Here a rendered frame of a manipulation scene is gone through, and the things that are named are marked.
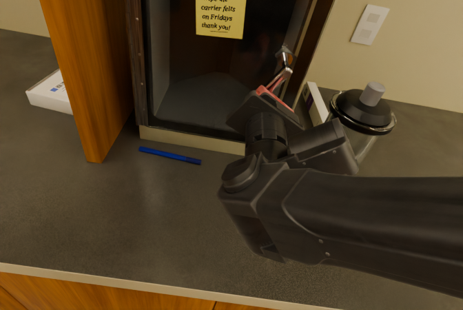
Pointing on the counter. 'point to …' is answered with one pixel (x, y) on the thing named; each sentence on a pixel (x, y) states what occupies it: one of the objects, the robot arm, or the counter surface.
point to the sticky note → (220, 10)
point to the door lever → (284, 59)
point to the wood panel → (89, 46)
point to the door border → (136, 37)
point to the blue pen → (169, 155)
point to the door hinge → (130, 44)
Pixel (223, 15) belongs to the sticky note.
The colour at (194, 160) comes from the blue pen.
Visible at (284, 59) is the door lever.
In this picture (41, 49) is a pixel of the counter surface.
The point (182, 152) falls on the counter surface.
